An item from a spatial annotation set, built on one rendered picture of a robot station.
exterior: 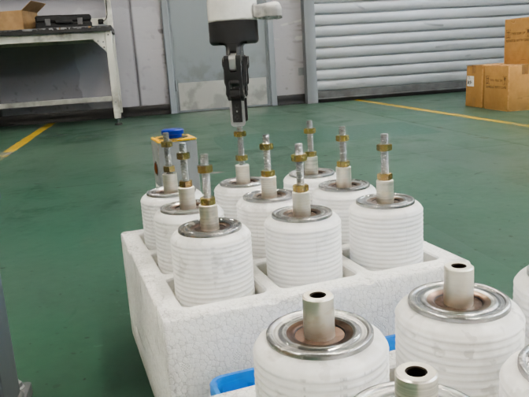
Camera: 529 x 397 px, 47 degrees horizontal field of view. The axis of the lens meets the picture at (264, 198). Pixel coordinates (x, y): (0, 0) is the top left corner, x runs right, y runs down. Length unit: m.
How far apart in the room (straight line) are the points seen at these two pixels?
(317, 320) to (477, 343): 0.11
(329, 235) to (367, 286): 0.07
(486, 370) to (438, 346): 0.04
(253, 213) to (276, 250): 0.11
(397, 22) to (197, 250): 5.56
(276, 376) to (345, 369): 0.05
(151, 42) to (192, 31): 0.38
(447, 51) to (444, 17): 0.32
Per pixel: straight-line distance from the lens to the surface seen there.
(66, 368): 1.01
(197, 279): 0.69
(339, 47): 5.95
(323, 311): 0.42
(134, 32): 5.70
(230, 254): 0.69
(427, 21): 6.28
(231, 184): 0.95
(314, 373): 0.40
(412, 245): 0.79
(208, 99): 5.73
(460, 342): 0.46
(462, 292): 0.48
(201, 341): 0.68
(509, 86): 4.36
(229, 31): 0.92
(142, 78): 5.70
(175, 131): 1.09
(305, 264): 0.73
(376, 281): 0.74
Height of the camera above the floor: 0.44
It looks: 13 degrees down
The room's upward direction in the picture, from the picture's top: 4 degrees counter-clockwise
